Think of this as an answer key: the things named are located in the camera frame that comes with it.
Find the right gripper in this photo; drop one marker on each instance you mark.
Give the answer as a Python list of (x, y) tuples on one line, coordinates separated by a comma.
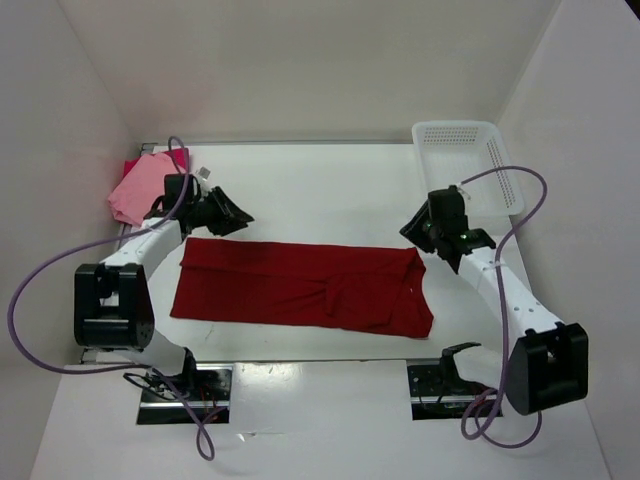
[(411, 230)]

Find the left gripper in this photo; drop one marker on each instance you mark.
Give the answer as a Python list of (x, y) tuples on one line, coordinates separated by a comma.
[(231, 218)]

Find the magenta t shirt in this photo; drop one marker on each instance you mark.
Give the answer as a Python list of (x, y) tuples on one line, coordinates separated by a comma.
[(178, 155)]

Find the dark red t shirt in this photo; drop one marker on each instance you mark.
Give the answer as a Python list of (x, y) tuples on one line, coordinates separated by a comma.
[(364, 289)]

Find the pink t shirt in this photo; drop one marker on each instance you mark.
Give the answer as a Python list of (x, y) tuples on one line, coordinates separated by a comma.
[(132, 198)]

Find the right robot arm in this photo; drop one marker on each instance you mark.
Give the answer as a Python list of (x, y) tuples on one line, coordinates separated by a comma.
[(544, 361)]

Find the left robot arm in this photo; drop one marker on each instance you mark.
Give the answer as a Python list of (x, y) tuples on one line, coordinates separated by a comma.
[(112, 304)]

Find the white plastic basket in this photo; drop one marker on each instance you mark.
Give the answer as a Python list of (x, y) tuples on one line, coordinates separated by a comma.
[(451, 151)]

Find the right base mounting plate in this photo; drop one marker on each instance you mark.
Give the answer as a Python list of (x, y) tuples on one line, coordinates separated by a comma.
[(432, 397)]

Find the base mounting plate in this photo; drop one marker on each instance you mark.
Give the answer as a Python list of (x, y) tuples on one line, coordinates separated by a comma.
[(208, 393), (432, 397)]

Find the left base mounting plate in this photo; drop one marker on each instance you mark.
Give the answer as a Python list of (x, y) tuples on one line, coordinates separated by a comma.
[(208, 393)]

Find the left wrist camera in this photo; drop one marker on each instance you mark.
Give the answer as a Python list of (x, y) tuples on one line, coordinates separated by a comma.
[(203, 173)]

